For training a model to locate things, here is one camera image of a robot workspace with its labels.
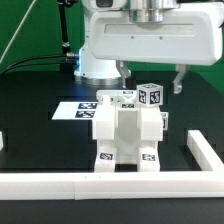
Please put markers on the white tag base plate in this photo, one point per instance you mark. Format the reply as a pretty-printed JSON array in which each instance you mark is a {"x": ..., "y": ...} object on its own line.
[{"x": 75, "y": 111}]

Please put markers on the white tagged cube nut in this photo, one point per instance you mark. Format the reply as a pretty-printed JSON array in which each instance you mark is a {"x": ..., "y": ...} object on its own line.
[
  {"x": 165, "y": 118},
  {"x": 150, "y": 94}
]

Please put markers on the white chair seat part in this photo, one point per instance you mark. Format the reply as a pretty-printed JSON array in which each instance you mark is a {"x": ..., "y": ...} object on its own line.
[{"x": 126, "y": 127}]

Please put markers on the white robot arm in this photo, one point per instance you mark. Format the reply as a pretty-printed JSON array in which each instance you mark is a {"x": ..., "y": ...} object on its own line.
[{"x": 139, "y": 11}]

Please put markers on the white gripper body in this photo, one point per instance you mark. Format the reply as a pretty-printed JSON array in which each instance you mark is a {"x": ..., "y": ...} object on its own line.
[{"x": 193, "y": 38}]

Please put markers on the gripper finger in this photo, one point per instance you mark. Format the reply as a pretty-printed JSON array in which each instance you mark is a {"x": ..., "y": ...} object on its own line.
[
  {"x": 122, "y": 67},
  {"x": 182, "y": 71}
]

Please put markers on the white chair back frame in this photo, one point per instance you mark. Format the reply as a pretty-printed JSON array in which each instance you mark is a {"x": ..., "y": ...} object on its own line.
[{"x": 125, "y": 98}]

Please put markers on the white U-shaped obstacle fence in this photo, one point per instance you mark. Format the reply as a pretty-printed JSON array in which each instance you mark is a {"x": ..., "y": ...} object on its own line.
[{"x": 208, "y": 181}]

